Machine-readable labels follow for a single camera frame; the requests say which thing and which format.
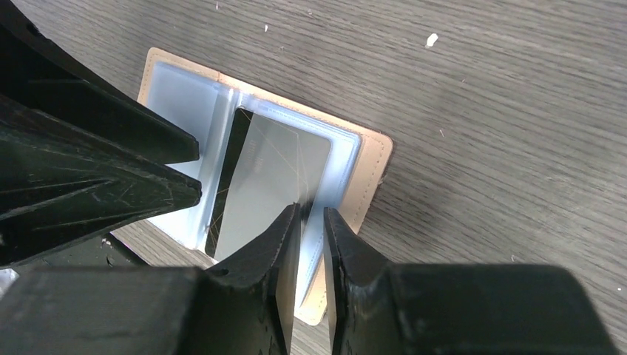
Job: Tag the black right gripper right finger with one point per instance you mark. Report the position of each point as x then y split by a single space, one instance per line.
376 306

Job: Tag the beige leather card holder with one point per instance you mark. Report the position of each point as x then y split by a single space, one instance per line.
202 101

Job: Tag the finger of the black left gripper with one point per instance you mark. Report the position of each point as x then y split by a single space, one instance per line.
61 184
37 73

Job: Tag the black credit card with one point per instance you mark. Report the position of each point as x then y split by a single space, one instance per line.
268 165

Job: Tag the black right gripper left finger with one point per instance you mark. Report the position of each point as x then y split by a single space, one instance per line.
242 305

